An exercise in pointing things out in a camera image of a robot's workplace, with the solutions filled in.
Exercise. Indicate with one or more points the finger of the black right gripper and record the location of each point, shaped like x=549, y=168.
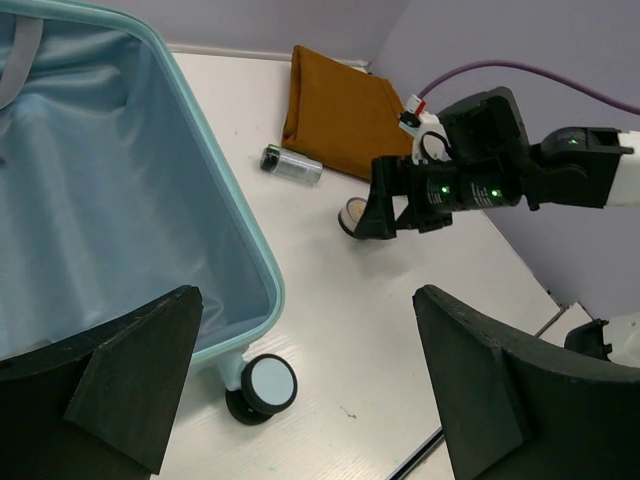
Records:
x=378, y=221

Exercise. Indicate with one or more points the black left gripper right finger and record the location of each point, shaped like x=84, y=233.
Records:
x=513, y=406

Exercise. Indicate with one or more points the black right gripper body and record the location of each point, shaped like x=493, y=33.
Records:
x=437, y=190

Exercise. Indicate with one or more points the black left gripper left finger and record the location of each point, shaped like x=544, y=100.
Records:
x=102, y=402

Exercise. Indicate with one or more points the small round white container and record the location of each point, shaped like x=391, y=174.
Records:
x=350, y=215

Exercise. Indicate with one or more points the mustard brown cloth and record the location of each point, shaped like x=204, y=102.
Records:
x=340, y=116

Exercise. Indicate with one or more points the clear bottle with black cap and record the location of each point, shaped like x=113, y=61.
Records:
x=290, y=165

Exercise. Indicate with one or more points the light blue hard-shell suitcase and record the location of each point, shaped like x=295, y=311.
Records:
x=114, y=191

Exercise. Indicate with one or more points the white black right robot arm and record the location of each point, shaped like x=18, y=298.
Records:
x=475, y=155

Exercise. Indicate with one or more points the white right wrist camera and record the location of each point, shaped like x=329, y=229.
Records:
x=429, y=142

